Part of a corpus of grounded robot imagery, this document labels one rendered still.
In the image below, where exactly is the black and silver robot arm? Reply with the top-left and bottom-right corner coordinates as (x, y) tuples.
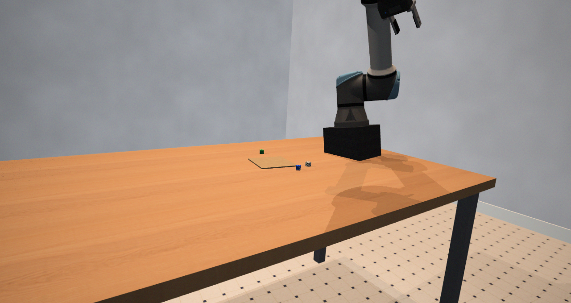
(334, 0), (400, 127)

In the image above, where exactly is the tan mat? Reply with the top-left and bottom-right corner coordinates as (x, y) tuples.
(248, 156), (296, 169)

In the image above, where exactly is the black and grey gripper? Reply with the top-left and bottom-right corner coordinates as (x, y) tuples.
(377, 0), (422, 35)

